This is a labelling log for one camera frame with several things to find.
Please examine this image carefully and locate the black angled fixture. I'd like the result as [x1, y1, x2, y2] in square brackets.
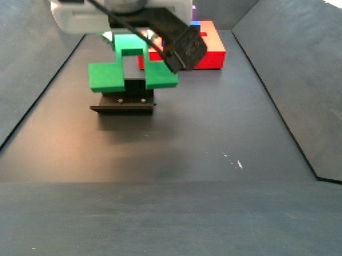
[89, 56, 157, 116]

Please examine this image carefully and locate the red base board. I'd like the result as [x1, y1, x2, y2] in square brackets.
[137, 20, 227, 70]

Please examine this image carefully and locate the green stepped block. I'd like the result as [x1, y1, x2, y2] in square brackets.
[88, 34, 178, 93]

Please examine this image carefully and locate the purple right peg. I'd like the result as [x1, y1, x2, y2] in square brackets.
[190, 5, 196, 21]

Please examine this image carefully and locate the blue right peg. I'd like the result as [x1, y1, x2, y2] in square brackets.
[189, 21, 200, 29]

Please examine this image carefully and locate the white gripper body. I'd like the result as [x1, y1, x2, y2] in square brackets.
[49, 0, 192, 34]

